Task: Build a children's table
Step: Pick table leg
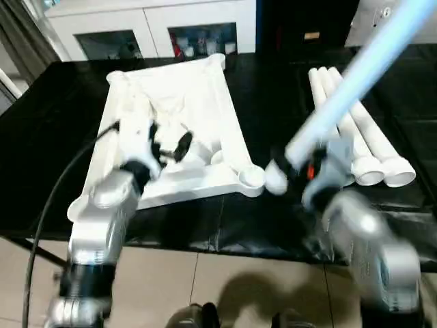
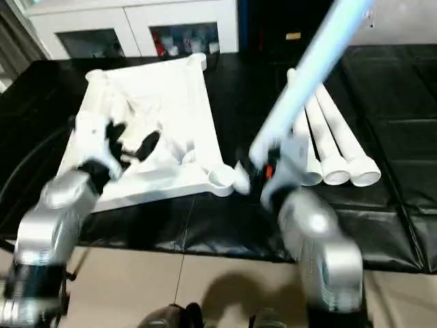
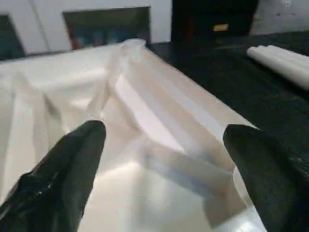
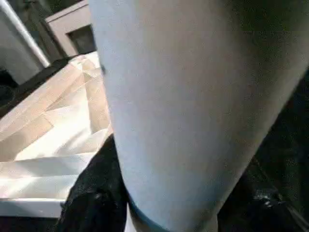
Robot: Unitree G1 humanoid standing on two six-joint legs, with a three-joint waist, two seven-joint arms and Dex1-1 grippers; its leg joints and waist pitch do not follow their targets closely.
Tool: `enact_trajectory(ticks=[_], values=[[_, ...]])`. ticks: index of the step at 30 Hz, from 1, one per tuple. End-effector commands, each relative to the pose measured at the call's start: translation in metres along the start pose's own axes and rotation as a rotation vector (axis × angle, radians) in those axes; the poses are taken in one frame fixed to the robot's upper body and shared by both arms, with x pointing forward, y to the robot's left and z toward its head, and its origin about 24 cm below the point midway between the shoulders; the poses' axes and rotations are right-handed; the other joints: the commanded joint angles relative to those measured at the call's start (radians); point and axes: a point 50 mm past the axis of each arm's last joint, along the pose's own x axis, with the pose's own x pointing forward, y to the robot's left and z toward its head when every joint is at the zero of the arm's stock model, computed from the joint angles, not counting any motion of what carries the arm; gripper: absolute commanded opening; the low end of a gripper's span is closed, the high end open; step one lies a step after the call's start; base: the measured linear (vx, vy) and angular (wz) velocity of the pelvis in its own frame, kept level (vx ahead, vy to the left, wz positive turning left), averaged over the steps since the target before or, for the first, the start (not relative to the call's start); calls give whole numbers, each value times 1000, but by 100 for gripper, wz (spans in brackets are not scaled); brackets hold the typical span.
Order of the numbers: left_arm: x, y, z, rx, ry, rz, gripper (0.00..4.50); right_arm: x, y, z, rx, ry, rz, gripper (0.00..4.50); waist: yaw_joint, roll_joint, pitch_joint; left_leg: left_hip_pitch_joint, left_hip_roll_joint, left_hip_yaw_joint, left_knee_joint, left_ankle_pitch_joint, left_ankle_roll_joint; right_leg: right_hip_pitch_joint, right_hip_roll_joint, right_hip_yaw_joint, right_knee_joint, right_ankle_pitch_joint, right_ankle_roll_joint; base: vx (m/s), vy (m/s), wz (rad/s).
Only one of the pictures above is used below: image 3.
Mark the white cabinet with glass doors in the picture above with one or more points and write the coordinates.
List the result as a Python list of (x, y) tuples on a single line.
[(43, 29)]

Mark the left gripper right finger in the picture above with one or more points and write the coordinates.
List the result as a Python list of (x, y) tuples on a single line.
[(277, 183)]

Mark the glossy black box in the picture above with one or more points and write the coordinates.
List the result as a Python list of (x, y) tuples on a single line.
[(193, 21)]

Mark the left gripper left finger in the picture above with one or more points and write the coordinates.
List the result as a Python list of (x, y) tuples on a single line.
[(55, 183)]

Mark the white plastic table top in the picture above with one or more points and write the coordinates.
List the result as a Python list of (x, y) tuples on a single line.
[(144, 120)]

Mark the black table mat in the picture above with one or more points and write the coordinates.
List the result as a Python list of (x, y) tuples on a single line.
[(217, 79)]

